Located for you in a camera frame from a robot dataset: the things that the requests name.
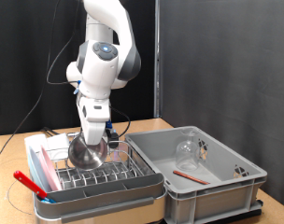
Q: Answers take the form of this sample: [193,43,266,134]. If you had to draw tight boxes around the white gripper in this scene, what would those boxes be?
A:
[80,120,109,147]

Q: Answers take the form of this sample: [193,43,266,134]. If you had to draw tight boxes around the stainless steel pot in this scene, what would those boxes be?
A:
[67,132,109,171]

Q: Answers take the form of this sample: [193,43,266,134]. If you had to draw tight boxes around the pink plastic plate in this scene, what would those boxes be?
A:
[39,144,64,191]

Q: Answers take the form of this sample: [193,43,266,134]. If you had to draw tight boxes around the clear wine glass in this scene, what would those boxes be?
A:
[175,128,201,172]

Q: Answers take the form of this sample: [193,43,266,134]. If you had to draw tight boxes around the brown wooden stick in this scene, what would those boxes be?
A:
[172,169,211,186]

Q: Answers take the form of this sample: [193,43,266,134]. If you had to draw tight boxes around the white box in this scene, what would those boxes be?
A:
[42,133,71,154]

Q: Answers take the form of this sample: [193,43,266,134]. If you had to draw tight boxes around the light blue plastic plate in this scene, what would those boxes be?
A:
[27,145,52,194]

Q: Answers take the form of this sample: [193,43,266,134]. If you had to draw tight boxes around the grey cutlery holder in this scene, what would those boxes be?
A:
[34,173,165,214]

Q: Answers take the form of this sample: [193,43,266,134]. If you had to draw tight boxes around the black backdrop curtain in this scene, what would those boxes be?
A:
[0,0,157,136]

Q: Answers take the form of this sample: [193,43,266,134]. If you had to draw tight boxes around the grey plastic crate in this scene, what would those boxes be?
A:
[124,125,268,224]

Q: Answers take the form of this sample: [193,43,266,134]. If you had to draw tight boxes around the dark grey backdrop panel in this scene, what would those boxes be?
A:
[159,0,284,211]

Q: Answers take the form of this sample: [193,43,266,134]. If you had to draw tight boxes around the black camera cable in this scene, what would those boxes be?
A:
[46,0,132,141]

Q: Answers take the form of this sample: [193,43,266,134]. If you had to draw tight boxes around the black cables on table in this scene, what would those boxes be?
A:
[40,126,61,138]

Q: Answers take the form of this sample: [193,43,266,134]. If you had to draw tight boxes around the blue cable strap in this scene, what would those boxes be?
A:
[73,79,82,95]

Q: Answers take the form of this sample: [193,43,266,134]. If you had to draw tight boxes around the blue handled utensil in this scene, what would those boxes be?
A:
[40,196,58,205]

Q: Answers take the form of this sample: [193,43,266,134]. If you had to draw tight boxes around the steel wire dish rack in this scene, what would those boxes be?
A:
[32,140,168,224]

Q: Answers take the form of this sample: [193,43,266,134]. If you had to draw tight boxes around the long hanging black cable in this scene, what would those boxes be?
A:
[0,0,60,164]

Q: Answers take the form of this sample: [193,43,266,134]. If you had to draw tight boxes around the aluminium frame post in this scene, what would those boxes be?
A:
[153,0,162,119]

